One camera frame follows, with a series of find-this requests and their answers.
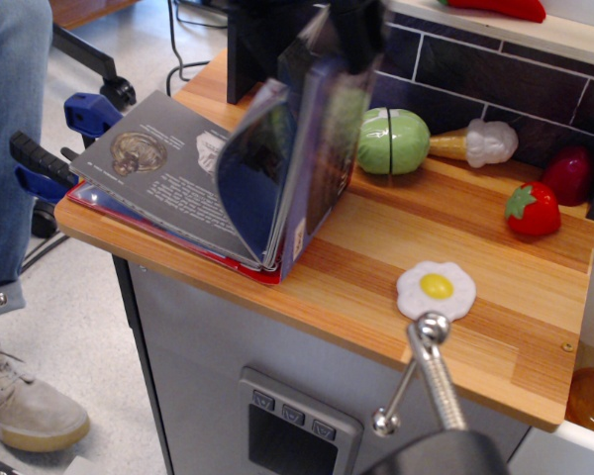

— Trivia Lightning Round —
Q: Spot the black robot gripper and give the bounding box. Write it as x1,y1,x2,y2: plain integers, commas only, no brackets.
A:
321,1,386,74

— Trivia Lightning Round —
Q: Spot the blue Rome picture book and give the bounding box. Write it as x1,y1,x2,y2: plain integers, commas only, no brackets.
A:
69,6,375,285

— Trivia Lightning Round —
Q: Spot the green toy cabbage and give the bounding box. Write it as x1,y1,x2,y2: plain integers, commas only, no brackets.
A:
356,107,431,175

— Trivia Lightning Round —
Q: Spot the toy ice cream cone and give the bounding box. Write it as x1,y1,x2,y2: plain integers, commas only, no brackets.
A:
429,119,519,168

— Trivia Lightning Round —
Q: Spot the red toy chili pepper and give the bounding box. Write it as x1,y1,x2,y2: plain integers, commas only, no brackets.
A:
439,0,546,23

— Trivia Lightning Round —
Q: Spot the black office chair base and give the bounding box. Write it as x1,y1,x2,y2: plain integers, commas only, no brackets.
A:
52,24,137,111

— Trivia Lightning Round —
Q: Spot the red toy strawberry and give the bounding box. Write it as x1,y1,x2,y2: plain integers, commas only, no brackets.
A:
504,181,561,236

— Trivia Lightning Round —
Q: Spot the dark red toy fruit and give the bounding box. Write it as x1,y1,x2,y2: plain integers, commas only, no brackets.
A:
541,145,594,207

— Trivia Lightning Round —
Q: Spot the toy fried egg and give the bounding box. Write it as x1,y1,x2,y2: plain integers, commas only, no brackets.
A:
396,261,477,322

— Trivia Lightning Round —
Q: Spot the silver metal clamp screw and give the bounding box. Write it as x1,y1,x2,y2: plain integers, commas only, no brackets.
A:
372,312,468,437

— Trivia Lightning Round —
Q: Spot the person leg in jeans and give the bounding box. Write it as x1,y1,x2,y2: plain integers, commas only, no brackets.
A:
0,1,52,315

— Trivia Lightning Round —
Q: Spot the blue bar clamp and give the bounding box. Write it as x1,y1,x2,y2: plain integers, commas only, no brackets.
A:
9,93,123,204

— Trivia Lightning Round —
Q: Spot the grey toy oven panel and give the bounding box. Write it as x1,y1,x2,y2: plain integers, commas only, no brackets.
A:
238,367,363,475

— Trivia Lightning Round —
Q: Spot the beige suede shoe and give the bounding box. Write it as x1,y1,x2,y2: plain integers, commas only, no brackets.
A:
0,347,90,453

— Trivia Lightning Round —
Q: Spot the black cable on floor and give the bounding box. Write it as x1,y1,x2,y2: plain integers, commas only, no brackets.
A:
165,0,229,95

